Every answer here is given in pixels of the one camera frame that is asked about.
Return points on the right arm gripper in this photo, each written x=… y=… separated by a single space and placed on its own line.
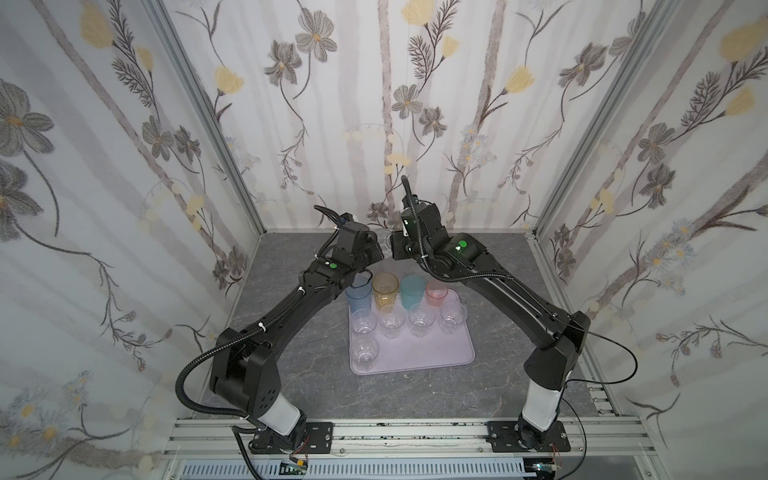
x=399 y=246

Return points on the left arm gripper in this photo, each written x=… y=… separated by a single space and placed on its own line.
x=372 y=255

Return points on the yellow plastic cup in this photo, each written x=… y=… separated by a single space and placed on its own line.
x=385 y=287

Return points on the teal dimpled plastic cup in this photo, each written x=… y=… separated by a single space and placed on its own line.
x=412 y=289

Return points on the blue plastic cup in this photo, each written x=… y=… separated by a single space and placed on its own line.
x=359 y=293

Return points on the pink plastic cup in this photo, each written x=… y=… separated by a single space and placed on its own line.
x=435 y=293

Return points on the clear faceted tumbler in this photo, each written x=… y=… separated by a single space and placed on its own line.
x=453 y=315
x=363 y=322
x=421 y=319
x=391 y=320

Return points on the clear tall glass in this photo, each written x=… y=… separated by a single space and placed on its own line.
x=364 y=351

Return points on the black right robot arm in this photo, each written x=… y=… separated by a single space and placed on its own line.
x=557 y=335

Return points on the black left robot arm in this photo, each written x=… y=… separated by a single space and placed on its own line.
x=246 y=375

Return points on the lilac plastic tray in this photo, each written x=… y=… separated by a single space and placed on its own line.
x=408 y=353

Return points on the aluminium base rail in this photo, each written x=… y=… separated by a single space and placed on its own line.
x=412 y=438

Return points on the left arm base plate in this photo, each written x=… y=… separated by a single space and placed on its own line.
x=305 y=438

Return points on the aluminium corner post right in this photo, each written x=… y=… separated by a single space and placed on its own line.
x=648 y=35

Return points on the aluminium corner post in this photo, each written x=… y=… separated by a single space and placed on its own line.
x=203 y=108
x=648 y=35

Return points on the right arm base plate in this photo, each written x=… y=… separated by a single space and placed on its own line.
x=509 y=437

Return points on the white slotted cable duct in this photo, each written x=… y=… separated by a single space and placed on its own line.
x=446 y=468

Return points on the aluminium corner post left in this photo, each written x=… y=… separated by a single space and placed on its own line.
x=203 y=108

